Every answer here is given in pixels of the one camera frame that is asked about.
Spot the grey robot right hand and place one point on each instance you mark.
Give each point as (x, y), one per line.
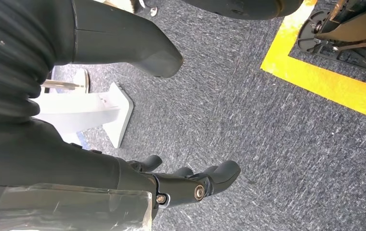
(42, 159)

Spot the metal support frame base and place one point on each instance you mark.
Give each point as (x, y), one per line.
(349, 38)

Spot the yellow floor tape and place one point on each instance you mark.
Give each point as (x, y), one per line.
(323, 83)

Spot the chrome stanchion base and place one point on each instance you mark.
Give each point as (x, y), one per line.
(79, 79)

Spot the silver kiosk stand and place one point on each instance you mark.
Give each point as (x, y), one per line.
(84, 111)

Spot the black robot foot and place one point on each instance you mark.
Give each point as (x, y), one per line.
(240, 8)

